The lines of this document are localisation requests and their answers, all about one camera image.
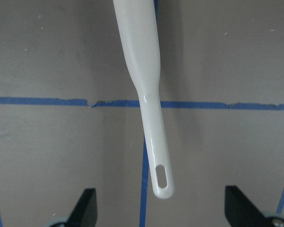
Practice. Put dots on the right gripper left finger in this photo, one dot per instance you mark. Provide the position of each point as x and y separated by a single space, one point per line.
85 212

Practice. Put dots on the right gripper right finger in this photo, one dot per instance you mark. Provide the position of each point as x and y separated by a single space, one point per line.
241 212

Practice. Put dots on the beige hand brush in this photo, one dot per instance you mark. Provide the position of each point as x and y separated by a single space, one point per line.
137 27

